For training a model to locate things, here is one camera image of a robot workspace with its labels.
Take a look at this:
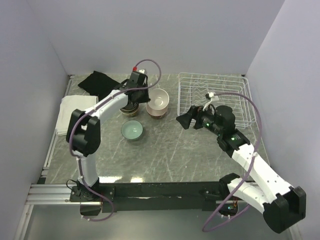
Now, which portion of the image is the aluminium frame rail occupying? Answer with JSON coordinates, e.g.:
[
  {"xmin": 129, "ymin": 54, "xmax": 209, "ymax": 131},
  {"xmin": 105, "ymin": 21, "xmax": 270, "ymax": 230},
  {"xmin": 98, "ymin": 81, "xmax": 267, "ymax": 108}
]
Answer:
[{"xmin": 24, "ymin": 181, "xmax": 291, "ymax": 206}]

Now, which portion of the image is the white cloth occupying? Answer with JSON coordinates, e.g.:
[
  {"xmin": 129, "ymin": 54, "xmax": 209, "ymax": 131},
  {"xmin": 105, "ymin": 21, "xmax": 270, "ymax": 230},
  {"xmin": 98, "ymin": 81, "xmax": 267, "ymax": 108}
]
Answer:
[{"xmin": 54, "ymin": 94, "xmax": 99, "ymax": 137}]

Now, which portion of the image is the plain beige bowl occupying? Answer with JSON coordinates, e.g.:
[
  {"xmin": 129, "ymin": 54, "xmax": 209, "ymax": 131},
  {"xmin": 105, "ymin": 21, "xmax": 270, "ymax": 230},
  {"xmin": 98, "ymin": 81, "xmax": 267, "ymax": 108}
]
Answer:
[{"xmin": 120, "ymin": 104, "xmax": 139, "ymax": 113}]

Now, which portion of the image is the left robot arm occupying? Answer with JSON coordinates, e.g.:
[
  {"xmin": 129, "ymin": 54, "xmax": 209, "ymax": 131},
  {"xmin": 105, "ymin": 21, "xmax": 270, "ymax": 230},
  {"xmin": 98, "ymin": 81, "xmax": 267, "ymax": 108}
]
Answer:
[{"xmin": 66, "ymin": 68, "xmax": 150, "ymax": 201}]

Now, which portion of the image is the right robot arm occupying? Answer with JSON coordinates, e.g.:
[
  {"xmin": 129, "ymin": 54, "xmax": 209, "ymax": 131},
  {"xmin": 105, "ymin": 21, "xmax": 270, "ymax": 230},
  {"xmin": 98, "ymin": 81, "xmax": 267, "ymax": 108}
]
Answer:
[{"xmin": 176, "ymin": 105, "xmax": 307, "ymax": 234}]

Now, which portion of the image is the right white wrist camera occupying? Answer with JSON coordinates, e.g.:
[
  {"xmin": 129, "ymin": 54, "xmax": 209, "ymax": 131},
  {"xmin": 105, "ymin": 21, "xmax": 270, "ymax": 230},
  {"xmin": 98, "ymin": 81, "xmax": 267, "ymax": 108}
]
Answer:
[{"xmin": 202, "ymin": 92, "xmax": 219, "ymax": 111}]

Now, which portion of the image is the red floral bowl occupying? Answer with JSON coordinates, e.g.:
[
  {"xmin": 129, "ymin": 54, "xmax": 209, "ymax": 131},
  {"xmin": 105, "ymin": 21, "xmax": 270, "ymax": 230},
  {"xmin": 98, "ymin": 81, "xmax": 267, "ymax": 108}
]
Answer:
[{"xmin": 146, "ymin": 105, "xmax": 168, "ymax": 119}]

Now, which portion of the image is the white wire dish rack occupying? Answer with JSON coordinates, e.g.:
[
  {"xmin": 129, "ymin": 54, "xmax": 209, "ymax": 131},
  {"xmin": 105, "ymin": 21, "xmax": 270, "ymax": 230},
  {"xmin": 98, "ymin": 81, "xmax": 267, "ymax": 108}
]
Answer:
[{"xmin": 177, "ymin": 72, "xmax": 256, "ymax": 129}]

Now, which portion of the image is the black patterned bowl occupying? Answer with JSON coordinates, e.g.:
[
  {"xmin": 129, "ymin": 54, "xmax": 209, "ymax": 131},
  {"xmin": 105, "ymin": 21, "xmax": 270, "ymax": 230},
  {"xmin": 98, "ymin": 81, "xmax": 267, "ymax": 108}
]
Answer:
[{"xmin": 120, "ymin": 110, "xmax": 139, "ymax": 115}]

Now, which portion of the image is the orange bowl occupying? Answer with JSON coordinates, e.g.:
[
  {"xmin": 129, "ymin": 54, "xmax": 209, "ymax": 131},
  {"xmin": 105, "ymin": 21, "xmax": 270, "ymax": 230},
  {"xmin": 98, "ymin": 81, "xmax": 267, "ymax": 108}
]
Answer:
[{"xmin": 148, "ymin": 88, "xmax": 170, "ymax": 110}]

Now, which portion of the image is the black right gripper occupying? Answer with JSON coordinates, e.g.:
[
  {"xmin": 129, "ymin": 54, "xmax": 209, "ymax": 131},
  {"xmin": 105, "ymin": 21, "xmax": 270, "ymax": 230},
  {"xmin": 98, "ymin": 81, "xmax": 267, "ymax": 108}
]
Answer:
[{"xmin": 176, "ymin": 103, "xmax": 223, "ymax": 136}]

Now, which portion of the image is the black cloth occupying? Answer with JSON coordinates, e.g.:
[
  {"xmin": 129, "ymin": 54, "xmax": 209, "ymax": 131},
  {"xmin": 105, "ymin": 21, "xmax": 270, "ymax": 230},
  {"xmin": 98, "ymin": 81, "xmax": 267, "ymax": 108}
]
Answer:
[{"xmin": 78, "ymin": 71, "xmax": 120, "ymax": 101}]

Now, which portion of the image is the light teal white bowl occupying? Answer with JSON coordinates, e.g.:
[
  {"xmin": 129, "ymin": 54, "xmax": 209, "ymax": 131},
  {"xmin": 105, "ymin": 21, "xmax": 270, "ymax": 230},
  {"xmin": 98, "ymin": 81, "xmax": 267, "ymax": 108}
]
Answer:
[{"xmin": 121, "ymin": 120, "xmax": 144, "ymax": 141}]

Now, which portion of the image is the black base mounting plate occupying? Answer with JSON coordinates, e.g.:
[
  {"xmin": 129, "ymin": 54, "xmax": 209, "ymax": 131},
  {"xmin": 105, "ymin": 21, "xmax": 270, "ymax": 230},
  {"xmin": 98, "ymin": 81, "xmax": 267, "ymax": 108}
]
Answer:
[{"xmin": 69, "ymin": 181, "xmax": 225, "ymax": 213}]

